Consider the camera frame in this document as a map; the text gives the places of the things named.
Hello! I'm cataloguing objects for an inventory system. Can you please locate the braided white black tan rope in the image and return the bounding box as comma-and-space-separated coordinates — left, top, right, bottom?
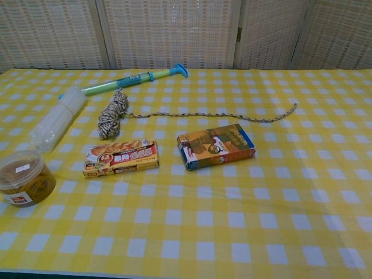
97, 89, 298, 141

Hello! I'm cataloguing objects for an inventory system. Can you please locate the orange blue cardboard box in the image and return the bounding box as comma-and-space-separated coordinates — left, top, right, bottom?
176, 123, 257, 171

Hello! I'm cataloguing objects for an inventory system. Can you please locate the red yellow curry box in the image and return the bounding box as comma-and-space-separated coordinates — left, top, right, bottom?
83, 139, 160, 178

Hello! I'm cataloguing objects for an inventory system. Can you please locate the yellow white checkered tablecloth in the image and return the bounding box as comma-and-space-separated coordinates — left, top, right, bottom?
0, 68, 372, 276

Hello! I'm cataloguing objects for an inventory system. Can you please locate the green blue plastic hand pump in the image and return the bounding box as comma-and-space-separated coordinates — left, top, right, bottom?
58, 62, 189, 101

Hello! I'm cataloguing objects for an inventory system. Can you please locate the woven folding screen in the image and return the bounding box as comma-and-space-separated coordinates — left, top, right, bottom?
0, 0, 372, 71

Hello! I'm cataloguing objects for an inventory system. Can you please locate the round brown snack container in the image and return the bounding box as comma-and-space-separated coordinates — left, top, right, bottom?
0, 150, 56, 208

